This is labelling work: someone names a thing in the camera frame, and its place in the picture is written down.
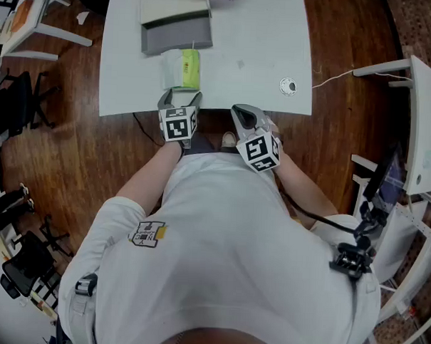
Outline person's left forearm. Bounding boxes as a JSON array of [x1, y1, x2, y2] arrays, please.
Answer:
[[114, 138, 185, 219]]

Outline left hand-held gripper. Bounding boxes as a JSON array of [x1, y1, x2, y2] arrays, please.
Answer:
[[155, 88, 204, 150]]

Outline person's right forearm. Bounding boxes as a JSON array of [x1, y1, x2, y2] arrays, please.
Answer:
[[269, 148, 343, 221]]

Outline white side desk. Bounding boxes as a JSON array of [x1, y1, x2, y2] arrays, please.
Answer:
[[0, 0, 96, 64]]

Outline grey strap buckle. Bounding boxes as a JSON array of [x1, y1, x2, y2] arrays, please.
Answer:
[[73, 272, 99, 298]]

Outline white round cable grommet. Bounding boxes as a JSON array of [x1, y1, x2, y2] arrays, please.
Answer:
[[278, 75, 299, 98]]

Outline white curved desk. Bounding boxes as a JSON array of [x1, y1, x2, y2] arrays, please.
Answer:
[[347, 52, 431, 198]]

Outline yellow-green cloth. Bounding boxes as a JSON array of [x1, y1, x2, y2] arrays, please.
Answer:
[[175, 48, 202, 92]]

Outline black chest mount clamp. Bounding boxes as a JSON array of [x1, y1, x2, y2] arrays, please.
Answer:
[[328, 199, 389, 282]]

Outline white cable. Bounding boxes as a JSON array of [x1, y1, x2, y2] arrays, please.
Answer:
[[311, 67, 415, 94]]

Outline person's dark trousers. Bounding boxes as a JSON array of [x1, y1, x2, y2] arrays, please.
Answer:
[[182, 131, 242, 160]]

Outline person's white shirt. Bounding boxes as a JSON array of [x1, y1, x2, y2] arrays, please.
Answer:
[[56, 145, 388, 344]]

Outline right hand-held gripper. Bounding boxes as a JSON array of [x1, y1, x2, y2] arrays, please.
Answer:
[[228, 103, 284, 174]]

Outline grey box with lid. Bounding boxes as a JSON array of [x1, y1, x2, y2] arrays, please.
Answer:
[[140, 11, 215, 59]]

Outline white metal frame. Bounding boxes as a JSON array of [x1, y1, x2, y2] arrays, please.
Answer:
[[342, 153, 431, 344]]

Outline person's shoe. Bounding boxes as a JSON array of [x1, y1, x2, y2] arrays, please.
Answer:
[[220, 130, 238, 149]]

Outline person's right hand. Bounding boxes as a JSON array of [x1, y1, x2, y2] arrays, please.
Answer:
[[265, 119, 285, 147]]

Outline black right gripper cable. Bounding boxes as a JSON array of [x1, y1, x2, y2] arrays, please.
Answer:
[[278, 190, 360, 234]]

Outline black cable under table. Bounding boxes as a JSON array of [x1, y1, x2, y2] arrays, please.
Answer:
[[130, 111, 166, 147]]

